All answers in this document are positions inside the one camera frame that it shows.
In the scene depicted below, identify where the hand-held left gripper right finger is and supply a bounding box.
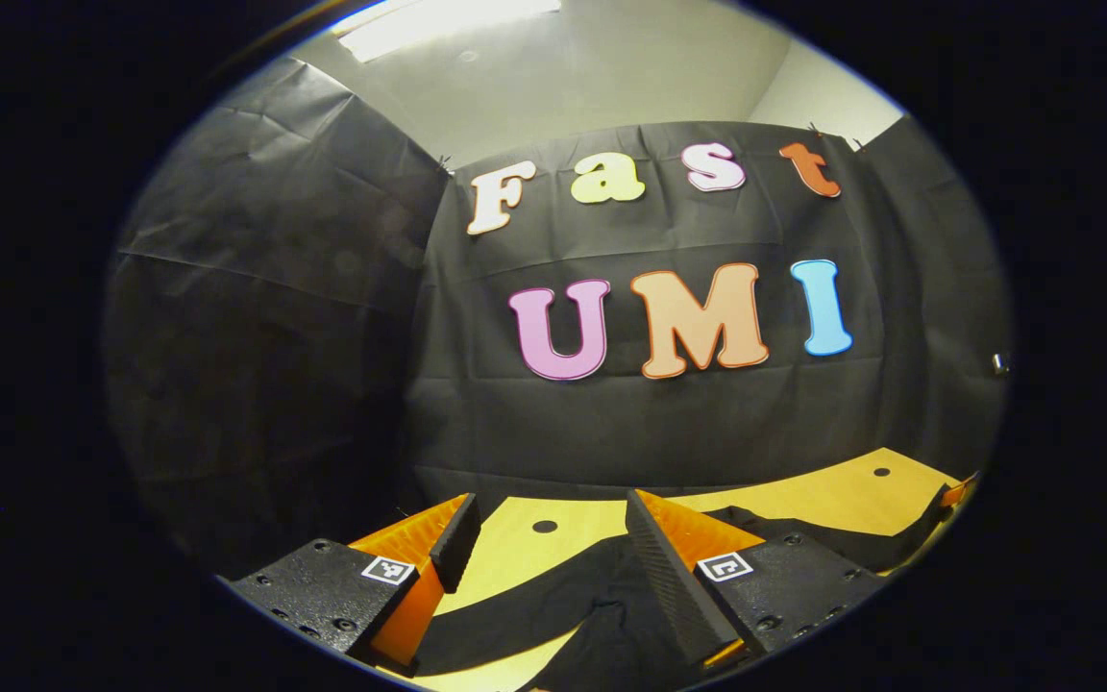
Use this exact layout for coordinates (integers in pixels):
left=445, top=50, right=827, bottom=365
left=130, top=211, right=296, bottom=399
left=626, top=488, right=889, bottom=671

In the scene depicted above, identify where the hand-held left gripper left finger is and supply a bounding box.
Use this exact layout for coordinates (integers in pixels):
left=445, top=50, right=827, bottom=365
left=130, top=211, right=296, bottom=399
left=227, top=493, right=482, bottom=671

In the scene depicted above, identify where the black collared shirt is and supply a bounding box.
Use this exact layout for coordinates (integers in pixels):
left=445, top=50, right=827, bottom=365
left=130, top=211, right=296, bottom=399
left=409, top=483, right=950, bottom=692

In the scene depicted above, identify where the black backdrop cloth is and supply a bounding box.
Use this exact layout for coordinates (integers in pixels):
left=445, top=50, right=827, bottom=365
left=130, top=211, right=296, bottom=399
left=102, top=53, right=1011, bottom=578

